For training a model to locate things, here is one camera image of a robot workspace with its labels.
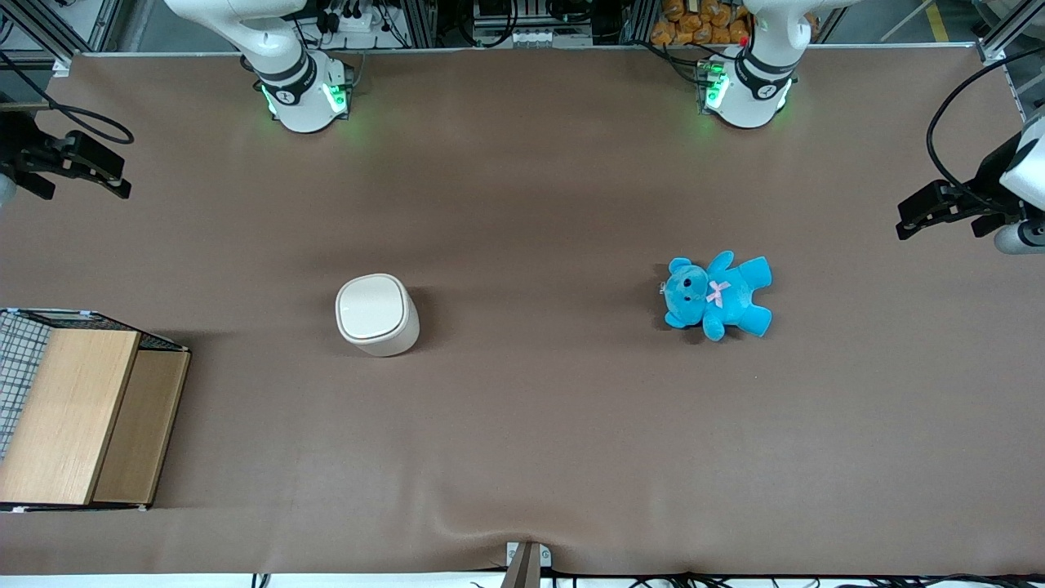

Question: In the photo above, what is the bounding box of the white power strip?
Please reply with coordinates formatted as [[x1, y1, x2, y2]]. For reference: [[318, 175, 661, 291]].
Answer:
[[320, 7, 386, 35]]

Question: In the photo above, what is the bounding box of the aluminium corner frame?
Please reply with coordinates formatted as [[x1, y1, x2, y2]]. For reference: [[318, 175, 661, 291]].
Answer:
[[973, 0, 1045, 66]]

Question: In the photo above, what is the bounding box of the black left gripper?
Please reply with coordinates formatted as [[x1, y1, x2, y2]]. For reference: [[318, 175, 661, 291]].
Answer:
[[896, 131, 1026, 242]]

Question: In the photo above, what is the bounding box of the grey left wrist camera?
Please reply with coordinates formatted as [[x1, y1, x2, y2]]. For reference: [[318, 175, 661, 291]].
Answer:
[[994, 219, 1045, 256]]

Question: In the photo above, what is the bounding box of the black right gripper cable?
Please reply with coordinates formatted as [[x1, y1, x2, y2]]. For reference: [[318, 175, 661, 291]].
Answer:
[[0, 51, 136, 146]]

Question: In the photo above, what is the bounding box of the aluminium frame post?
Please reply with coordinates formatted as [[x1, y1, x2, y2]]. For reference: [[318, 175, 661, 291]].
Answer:
[[622, 0, 656, 45], [404, 0, 438, 48]]

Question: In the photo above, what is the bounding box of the blue teddy bear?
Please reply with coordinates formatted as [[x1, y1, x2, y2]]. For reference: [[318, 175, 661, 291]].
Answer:
[[660, 250, 774, 343]]

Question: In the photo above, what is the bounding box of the pile of orange plush toys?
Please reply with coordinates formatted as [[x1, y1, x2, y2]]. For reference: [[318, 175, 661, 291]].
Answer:
[[650, 0, 754, 47]]

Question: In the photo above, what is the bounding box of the beige lidded trash can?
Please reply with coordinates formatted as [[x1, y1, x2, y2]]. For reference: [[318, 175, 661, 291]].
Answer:
[[335, 273, 421, 359]]

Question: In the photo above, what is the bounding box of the wooden shelf rack black frame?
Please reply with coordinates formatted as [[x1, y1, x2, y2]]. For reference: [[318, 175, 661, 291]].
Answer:
[[0, 308, 193, 515]]

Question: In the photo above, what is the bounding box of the brown table mat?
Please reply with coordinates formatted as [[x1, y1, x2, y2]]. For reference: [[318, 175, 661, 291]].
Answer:
[[0, 45, 1045, 577]]

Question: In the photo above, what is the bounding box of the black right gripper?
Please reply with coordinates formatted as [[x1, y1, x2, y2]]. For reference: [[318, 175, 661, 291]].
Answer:
[[0, 108, 132, 201]]

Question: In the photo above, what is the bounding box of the white terminal block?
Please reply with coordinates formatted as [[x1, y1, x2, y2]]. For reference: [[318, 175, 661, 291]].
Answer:
[[508, 28, 594, 49]]

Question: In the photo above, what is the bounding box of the metal table clamp bracket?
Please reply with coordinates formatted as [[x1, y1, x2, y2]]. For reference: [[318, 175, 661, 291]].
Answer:
[[500, 541, 554, 588]]

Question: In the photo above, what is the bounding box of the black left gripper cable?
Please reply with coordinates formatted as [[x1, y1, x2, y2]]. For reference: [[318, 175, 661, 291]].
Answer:
[[926, 46, 1045, 210]]

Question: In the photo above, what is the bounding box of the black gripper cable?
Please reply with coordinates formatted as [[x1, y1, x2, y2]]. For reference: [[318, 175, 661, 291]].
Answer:
[[0, 51, 136, 146], [926, 46, 1045, 210]]

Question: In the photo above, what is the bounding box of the black wire mesh panel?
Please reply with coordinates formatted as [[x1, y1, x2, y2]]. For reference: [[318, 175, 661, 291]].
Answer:
[[0, 310, 53, 460]]

